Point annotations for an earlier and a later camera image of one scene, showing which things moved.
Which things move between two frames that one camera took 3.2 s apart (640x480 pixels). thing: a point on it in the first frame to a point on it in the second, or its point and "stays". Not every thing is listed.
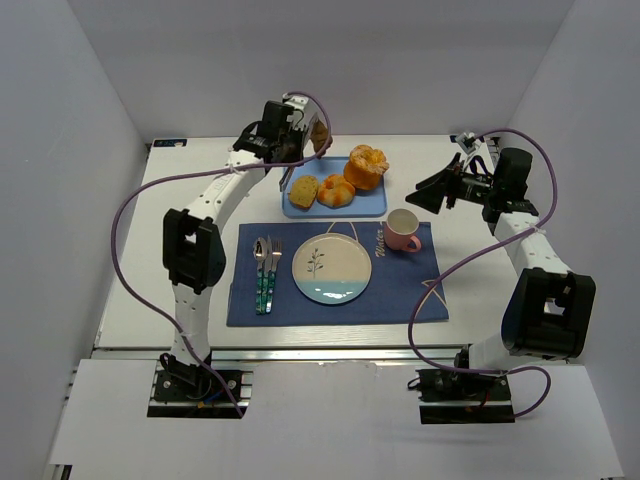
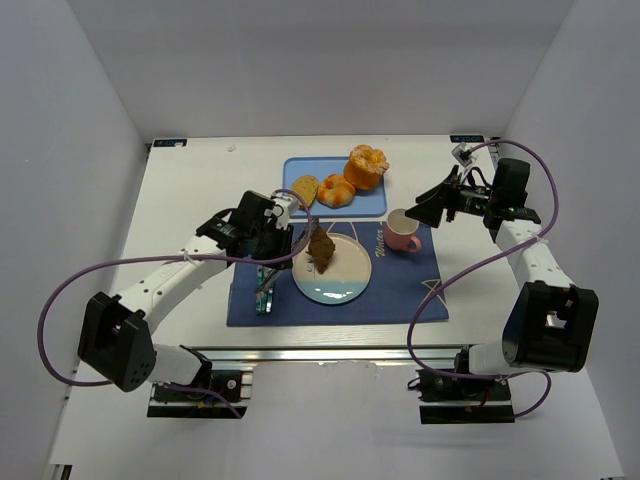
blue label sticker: x=171 y=143 stays
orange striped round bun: x=335 y=191 stays
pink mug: x=400 y=231 stays
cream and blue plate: x=331 y=268 stays
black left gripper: x=293 y=151 to x=279 y=248
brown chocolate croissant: x=319 y=136 to x=320 y=249
